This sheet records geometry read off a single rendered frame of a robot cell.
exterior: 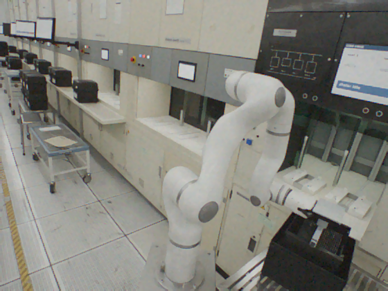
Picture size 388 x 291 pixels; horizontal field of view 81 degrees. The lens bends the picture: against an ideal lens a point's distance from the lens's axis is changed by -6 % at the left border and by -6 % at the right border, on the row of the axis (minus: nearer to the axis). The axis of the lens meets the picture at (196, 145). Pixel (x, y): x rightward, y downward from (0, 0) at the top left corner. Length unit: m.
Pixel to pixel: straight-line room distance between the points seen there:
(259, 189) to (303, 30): 0.77
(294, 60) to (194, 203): 0.88
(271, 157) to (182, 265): 0.51
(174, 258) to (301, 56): 1.04
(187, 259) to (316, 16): 1.14
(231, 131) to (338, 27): 0.73
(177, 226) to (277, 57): 0.95
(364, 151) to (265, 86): 1.52
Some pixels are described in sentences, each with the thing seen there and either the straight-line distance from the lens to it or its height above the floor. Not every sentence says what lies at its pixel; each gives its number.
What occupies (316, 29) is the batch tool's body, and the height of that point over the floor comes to 1.73.
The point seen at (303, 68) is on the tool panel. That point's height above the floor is 1.55.
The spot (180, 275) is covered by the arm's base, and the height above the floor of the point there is 0.82.
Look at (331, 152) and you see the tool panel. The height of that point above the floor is 0.96.
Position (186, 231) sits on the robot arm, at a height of 1.01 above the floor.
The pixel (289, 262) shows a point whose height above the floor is 0.88.
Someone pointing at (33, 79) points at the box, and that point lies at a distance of 4.25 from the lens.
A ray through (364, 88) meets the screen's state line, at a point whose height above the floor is 1.52.
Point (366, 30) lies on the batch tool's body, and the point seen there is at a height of 1.73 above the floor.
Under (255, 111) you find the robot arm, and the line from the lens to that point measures 0.71.
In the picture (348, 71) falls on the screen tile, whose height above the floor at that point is 1.57.
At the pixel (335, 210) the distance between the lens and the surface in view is 1.03.
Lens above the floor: 1.55
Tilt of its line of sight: 21 degrees down
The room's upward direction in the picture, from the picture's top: 8 degrees clockwise
